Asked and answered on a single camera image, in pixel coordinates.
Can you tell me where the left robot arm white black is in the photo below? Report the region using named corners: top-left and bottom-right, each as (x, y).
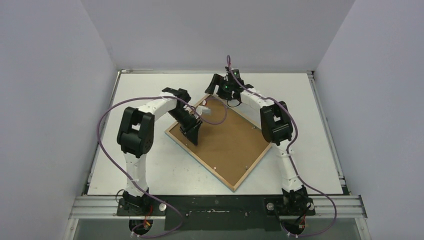
top-left (117, 87), bottom-right (202, 216)

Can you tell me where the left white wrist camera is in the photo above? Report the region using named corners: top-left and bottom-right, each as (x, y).
top-left (196, 100), bottom-right (212, 115)

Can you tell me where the aluminium rail front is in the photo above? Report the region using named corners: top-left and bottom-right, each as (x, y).
top-left (69, 195), bottom-right (368, 219)

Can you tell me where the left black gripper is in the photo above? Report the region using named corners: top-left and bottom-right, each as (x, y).
top-left (168, 108), bottom-right (203, 146)

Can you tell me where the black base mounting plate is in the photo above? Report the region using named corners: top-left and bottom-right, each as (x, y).
top-left (116, 194), bottom-right (316, 232)

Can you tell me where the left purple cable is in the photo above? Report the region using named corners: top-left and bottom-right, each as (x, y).
top-left (96, 96), bottom-right (229, 239)

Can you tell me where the blue wooden picture frame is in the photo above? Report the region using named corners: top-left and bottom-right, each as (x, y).
top-left (164, 94), bottom-right (273, 193)

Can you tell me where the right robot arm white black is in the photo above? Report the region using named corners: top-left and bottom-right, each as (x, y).
top-left (205, 67), bottom-right (312, 216)

